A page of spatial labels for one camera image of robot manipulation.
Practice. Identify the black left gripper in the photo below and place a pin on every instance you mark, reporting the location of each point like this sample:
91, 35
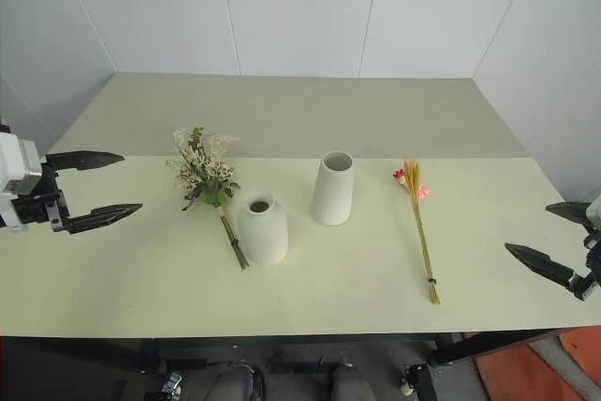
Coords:
35, 208

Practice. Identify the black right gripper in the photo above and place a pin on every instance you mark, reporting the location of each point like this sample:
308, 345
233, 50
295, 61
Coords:
592, 279

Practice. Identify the round white ceramic vase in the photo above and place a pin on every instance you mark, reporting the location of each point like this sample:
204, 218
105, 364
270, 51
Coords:
263, 234

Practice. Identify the tall conical white vase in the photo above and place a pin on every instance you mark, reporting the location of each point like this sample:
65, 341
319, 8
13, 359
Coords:
332, 196

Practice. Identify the pink and white flower bouquet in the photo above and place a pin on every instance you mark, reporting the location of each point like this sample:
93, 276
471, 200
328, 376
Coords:
206, 175

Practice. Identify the orange floor mat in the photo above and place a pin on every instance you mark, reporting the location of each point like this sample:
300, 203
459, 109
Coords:
540, 373

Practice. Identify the yellow wheat flower bundle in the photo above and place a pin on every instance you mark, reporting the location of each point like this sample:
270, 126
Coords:
413, 174

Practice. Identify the table caster wheel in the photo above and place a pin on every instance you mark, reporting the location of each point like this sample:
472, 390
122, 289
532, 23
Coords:
407, 380
172, 383

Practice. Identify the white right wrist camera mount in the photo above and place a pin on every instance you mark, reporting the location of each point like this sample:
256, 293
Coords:
596, 211

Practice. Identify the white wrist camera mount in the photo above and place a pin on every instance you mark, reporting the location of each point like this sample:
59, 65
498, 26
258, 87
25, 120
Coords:
596, 211
10, 159

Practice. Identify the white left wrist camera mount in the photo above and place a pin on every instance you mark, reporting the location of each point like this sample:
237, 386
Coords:
10, 159

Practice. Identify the black metal table frame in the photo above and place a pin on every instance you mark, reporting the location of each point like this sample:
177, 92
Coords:
150, 356

